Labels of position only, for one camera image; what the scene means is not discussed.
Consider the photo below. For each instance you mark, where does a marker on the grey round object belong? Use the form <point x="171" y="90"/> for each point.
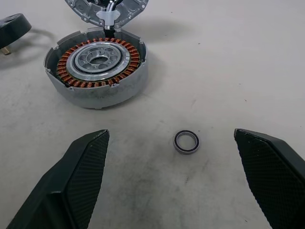
<point x="81" y="9"/>

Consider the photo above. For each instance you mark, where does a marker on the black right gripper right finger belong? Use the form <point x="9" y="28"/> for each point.
<point x="274" y="181"/>

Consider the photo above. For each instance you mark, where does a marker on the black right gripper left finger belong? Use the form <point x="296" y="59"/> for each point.
<point x="71" y="181"/>

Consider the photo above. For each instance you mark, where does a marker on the silver motor housing copper windings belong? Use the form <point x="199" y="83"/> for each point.
<point x="95" y="95"/>

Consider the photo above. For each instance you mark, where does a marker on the black rotor cap brass pin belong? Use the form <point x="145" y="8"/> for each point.
<point x="12" y="31"/>

